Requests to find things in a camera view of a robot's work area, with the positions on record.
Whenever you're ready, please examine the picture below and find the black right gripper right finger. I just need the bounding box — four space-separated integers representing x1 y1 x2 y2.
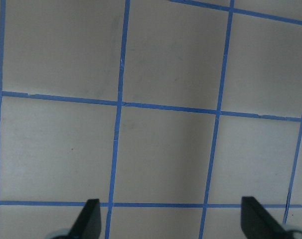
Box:
241 197 294 239

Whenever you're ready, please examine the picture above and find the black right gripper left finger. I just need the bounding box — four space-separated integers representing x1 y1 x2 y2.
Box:
70 199 102 239

